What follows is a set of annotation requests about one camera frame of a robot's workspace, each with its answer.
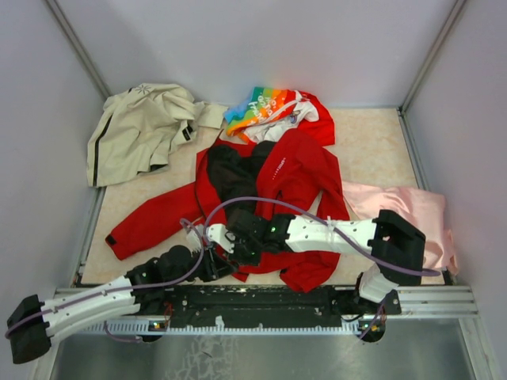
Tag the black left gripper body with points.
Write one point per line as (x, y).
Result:
(203, 270)

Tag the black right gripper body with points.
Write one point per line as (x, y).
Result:
(248, 251)

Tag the red jacket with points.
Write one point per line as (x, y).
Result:
(295, 170)

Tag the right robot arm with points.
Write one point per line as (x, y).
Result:
(394, 246)

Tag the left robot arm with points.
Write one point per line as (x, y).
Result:
(35, 325)

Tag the beige jacket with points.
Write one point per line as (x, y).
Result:
(141, 127)

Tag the rainbow white red garment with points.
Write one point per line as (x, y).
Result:
(268, 113)

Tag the pink satin cloth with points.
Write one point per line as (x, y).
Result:
(423, 209)

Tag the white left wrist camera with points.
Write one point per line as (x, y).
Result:
(194, 237)

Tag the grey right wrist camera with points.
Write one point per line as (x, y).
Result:
(219, 234)

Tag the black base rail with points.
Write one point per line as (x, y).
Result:
(249, 306)

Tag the white slotted cable duct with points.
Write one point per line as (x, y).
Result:
(151, 327)

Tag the left aluminium frame post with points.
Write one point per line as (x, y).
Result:
(78, 47)

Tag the aluminium frame post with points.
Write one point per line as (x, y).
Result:
(78, 47)
(450, 21)

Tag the right aluminium frame post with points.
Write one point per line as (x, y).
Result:
(450, 21)

